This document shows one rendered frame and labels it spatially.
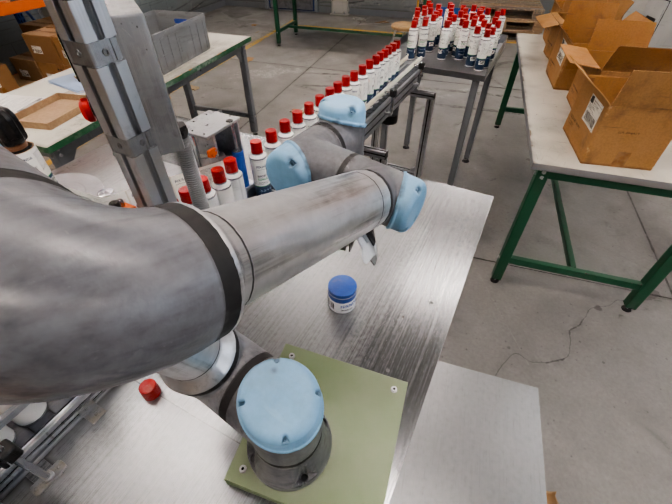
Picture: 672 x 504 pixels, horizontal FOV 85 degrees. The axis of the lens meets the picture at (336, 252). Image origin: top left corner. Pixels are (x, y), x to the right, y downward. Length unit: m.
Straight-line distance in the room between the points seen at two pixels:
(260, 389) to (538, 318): 1.83
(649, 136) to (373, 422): 1.54
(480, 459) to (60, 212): 0.76
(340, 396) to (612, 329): 1.80
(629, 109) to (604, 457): 1.33
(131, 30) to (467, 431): 0.85
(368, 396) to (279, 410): 0.29
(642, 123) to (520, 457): 1.38
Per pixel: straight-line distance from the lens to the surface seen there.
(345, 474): 0.75
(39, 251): 0.20
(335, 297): 0.88
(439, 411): 0.83
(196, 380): 0.56
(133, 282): 0.20
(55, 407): 0.92
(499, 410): 0.87
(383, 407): 0.79
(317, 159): 0.51
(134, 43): 0.60
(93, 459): 0.90
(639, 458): 2.03
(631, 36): 2.57
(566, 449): 1.89
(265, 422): 0.54
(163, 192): 0.67
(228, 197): 1.02
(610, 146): 1.88
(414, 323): 0.93
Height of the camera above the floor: 1.57
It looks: 44 degrees down
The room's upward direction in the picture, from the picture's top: straight up
